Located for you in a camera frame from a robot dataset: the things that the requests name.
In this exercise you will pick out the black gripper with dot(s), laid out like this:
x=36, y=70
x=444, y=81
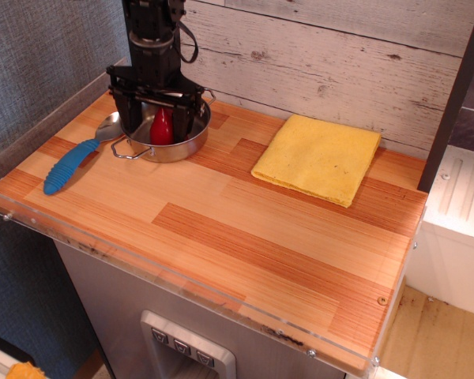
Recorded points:
x=155, y=74

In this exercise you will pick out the red toy pepper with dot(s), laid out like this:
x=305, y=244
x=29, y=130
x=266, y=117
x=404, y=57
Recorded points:
x=161, y=130

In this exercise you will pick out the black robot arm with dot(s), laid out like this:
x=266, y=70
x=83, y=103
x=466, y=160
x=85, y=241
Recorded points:
x=155, y=20

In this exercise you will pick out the small steel pot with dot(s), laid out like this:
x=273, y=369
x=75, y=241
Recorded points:
x=136, y=144

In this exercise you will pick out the clear acrylic edge guard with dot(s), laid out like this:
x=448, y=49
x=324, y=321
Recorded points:
x=315, y=276

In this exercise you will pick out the yellow folded cloth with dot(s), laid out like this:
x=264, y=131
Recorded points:
x=320, y=159

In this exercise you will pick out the grey toy cabinet front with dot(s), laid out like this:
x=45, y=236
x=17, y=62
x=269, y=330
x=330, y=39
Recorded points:
x=115, y=297

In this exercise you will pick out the silver dispenser panel with buttons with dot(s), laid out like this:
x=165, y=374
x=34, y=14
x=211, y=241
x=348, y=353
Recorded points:
x=173, y=347

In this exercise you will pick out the yellow object bottom left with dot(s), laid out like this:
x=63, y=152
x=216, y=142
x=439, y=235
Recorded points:
x=25, y=370

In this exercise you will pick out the white toy sink unit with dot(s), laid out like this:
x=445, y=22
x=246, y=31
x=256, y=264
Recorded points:
x=441, y=262

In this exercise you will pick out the blue handled metal spoon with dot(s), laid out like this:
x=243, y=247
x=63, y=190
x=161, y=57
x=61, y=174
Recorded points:
x=109, y=129

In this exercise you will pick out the dark vertical post right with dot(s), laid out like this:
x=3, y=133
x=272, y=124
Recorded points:
x=453, y=107

